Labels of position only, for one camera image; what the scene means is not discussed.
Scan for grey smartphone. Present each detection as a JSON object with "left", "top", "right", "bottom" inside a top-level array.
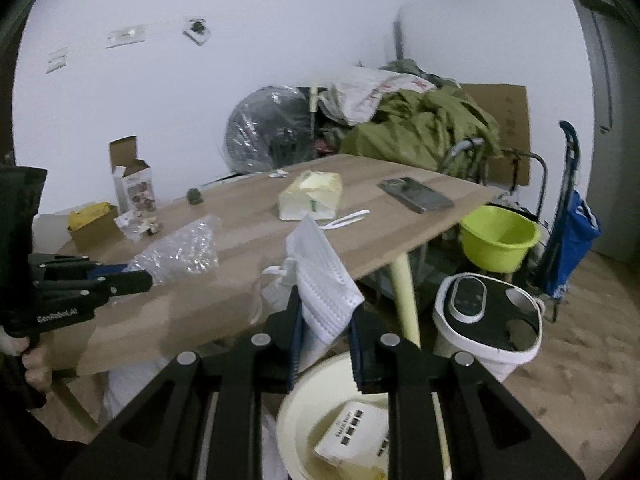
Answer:
[{"left": 377, "top": 176, "right": 456, "bottom": 215}]

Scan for white appliance with black lid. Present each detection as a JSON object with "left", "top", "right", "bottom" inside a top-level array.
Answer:
[{"left": 432, "top": 273, "right": 546, "bottom": 385}]

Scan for small yellow-green tissue pack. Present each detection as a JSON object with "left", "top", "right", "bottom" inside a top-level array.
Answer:
[{"left": 277, "top": 170, "right": 344, "bottom": 222}]

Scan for open white printed carton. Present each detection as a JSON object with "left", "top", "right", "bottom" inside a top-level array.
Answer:
[{"left": 108, "top": 135, "right": 159, "bottom": 214}]

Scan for brown cardboard box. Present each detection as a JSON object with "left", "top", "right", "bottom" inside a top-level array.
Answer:
[{"left": 67, "top": 207, "right": 124, "bottom": 254}]

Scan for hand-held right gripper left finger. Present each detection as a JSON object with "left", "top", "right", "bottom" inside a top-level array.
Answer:
[{"left": 64, "top": 286, "right": 305, "bottom": 480}]

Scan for brown cardboard sheet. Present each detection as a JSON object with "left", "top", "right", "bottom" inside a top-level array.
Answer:
[{"left": 457, "top": 83, "right": 532, "bottom": 187}]

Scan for white face mask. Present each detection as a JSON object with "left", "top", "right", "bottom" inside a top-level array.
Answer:
[{"left": 252, "top": 208, "right": 372, "bottom": 347}]

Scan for olive green cloth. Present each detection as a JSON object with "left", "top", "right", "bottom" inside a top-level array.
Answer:
[{"left": 342, "top": 59, "right": 502, "bottom": 177}]

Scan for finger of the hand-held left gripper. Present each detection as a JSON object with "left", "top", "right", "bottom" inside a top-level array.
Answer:
[
  {"left": 27, "top": 252, "right": 127, "bottom": 283},
  {"left": 30, "top": 270, "right": 154, "bottom": 322}
]

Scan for metal frame chair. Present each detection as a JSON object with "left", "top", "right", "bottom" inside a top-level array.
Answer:
[{"left": 440, "top": 137, "right": 549, "bottom": 233}]

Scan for yellow plastic bag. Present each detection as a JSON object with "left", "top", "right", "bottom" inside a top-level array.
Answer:
[{"left": 68, "top": 202, "right": 112, "bottom": 227}]

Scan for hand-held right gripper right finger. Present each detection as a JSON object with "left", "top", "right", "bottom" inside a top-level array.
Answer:
[{"left": 350, "top": 309, "right": 587, "bottom": 480}]

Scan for grey door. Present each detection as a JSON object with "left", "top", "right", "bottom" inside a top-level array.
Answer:
[{"left": 567, "top": 0, "right": 640, "bottom": 263}]

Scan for cream round bin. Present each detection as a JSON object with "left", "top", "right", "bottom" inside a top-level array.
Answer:
[{"left": 275, "top": 350, "right": 396, "bottom": 480}]

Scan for fan wrapped in clear plastic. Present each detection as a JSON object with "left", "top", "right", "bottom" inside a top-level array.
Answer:
[{"left": 224, "top": 85, "right": 314, "bottom": 174}]

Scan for white plastic bag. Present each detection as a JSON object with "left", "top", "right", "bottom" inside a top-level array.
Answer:
[{"left": 317, "top": 66, "right": 437, "bottom": 127}]

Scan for crumpled paper scraps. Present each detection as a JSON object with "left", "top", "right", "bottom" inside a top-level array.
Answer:
[{"left": 114, "top": 209, "right": 164, "bottom": 239}]

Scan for broken wall socket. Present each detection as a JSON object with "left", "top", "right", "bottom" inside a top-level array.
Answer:
[{"left": 182, "top": 17, "right": 212, "bottom": 47}]

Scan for white bag with black print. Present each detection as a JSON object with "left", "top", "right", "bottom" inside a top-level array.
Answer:
[{"left": 313, "top": 400, "right": 391, "bottom": 467}]

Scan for blue shopping trolley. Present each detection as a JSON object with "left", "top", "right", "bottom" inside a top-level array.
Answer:
[{"left": 541, "top": 120, "right": 602, "bottom": 323}]

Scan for pale yellow table leg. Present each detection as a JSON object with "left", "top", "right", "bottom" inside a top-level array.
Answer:
[{"left": 391, "top": 254, "right": 422, "bottom": 347}]

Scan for clear bubble wrap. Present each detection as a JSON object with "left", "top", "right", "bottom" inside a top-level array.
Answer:
[{"left": 127, "top": 214, "right": 222, "bottom": 287}]

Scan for person's left hand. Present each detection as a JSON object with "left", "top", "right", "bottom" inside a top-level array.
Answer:
[{"left": 0, "top": 331, "right": 54, "bottom": 395}]

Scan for lime green plastic basin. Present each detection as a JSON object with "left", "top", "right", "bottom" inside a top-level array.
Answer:
[{"left": 458, "top": 204, "right": 542, "bottom": 274}]

